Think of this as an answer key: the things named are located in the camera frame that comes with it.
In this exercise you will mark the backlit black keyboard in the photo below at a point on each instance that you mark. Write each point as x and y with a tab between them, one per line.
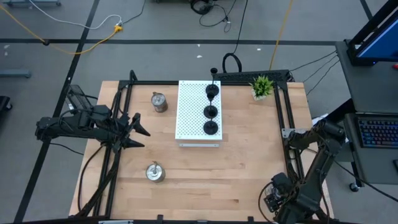
377	133

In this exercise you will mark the silver mounting plate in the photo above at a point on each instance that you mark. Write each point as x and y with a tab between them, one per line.
115	222

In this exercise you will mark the silver cylindrical candle holder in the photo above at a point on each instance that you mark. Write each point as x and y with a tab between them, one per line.
159	102
155	173

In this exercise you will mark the black desk caster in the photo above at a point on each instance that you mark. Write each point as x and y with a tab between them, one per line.
354	187

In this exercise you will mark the black mesh controller box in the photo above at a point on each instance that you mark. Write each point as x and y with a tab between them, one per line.
76	95

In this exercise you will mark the black perforated metal panel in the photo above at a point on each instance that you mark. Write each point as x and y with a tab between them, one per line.
242	76

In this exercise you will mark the green plant in white pot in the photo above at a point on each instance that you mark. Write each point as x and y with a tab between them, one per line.
262	87

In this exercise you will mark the black candlestick holder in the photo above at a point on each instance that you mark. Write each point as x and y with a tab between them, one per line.
212	88
206	112
210	129

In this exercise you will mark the white perforated metal shelf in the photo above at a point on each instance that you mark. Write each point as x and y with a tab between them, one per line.
192	118

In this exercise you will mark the black aluminium table frame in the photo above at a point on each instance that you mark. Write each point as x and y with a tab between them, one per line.
155	82

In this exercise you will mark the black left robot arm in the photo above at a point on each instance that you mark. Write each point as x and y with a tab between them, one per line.
68	132

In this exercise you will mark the computer monitor blue screen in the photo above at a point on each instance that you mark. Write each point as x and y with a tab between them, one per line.
382	40

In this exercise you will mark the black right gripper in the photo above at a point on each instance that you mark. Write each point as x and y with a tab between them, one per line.
280	189

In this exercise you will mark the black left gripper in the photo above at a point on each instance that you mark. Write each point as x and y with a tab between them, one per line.
119	132

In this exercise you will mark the grey floor bar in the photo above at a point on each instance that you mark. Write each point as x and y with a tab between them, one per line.
31	2
15	73

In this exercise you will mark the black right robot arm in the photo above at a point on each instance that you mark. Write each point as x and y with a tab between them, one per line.
320	161

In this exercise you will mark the grey computer desk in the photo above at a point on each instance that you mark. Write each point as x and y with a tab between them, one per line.
367	87

